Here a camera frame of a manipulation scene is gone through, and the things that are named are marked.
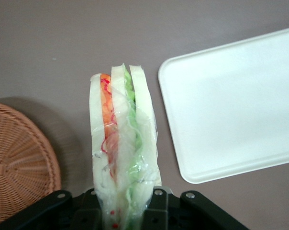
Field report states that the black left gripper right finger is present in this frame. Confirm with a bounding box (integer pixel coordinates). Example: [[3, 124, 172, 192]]
[[142, 186, 176, 230]]

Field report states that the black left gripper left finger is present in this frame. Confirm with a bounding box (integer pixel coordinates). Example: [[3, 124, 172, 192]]
[[72, 188, 104, 230]]

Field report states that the plastic sandwich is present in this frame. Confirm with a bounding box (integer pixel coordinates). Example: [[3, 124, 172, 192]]
[[89, 62, 163, 230]]

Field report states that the empty round wicker basket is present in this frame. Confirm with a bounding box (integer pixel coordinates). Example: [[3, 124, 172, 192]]
[[0, 100, 62, 227]]

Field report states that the cream plastic tray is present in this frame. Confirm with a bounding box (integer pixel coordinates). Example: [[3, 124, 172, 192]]
[[158, 25, 289, 184]]

